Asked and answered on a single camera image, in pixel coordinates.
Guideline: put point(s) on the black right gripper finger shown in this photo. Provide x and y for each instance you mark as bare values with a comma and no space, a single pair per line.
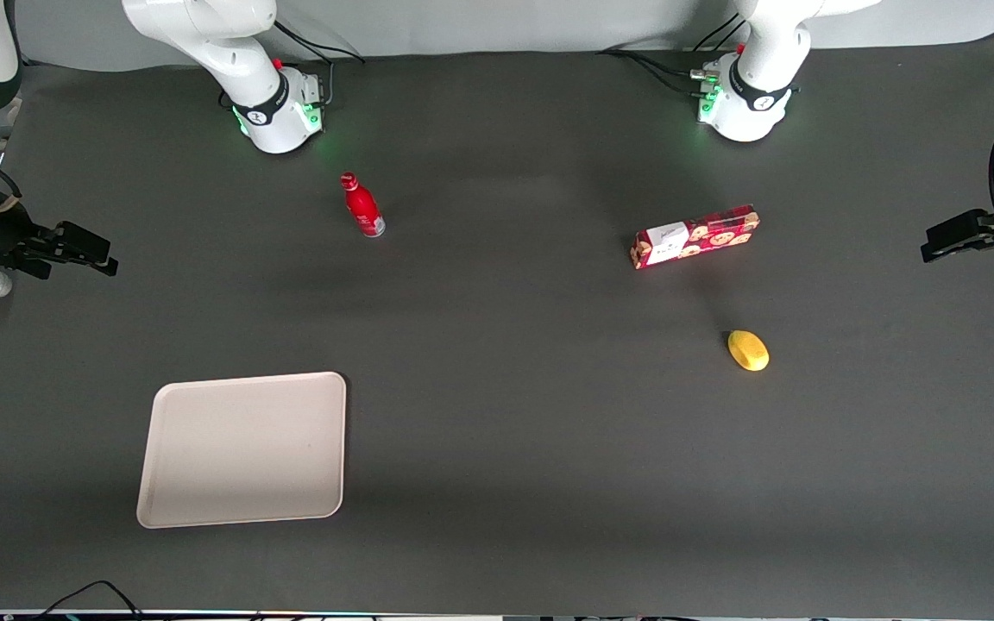
91,264
83,239

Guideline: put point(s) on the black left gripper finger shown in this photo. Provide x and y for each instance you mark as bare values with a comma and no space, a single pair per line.
963,226
959,248

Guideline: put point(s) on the red coke bottle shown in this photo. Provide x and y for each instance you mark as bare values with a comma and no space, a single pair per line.
363,210

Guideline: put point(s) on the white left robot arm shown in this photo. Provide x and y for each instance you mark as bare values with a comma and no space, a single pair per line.
760,86

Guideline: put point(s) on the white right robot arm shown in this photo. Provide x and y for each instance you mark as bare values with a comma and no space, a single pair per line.
247,52

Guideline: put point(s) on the beige plastic tray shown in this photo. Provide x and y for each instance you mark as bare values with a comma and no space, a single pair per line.
242,448

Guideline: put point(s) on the yellow lemon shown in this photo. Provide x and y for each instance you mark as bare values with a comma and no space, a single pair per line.
748,350

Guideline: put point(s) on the red cookie box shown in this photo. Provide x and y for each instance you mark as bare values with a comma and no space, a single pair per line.
695,237

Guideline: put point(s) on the dark grey table mat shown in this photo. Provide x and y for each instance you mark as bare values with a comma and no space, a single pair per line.
497,448

